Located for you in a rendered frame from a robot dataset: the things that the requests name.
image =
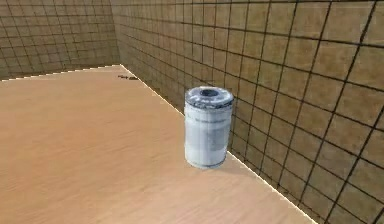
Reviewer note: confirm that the grey trash can black top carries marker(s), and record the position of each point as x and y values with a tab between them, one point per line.
207	133

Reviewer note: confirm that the small dark flat object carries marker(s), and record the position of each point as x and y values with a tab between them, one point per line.
128	77

